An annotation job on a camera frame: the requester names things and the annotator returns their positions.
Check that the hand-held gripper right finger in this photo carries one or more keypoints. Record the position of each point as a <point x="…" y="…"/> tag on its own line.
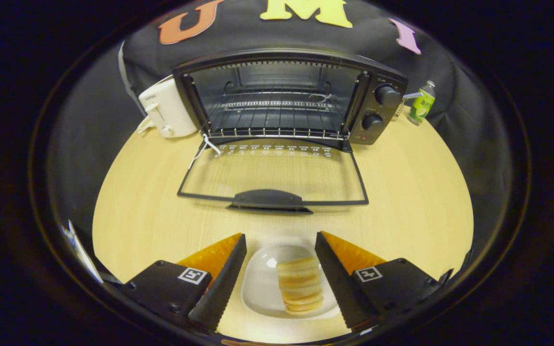
<point x="337" y="283"/>

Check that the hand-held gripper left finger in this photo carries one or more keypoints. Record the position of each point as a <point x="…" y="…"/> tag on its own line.
<point x="221" y="283"/>

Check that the black toaster oven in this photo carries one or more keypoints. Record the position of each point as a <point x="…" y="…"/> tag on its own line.
<point x="383" y="115"/>

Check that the green drink bottle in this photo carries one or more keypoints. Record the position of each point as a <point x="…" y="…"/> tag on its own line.
<point x="421" y="105"/>

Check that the golden bread roll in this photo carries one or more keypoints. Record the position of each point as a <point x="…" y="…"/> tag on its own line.
<point x="301" y="286"/>

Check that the white oval plate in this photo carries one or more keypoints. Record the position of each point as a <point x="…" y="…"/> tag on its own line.
<point x="260" y="283"/>

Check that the white pop-up toaster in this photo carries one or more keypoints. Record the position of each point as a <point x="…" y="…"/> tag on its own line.
<point x="169" y="108"/>

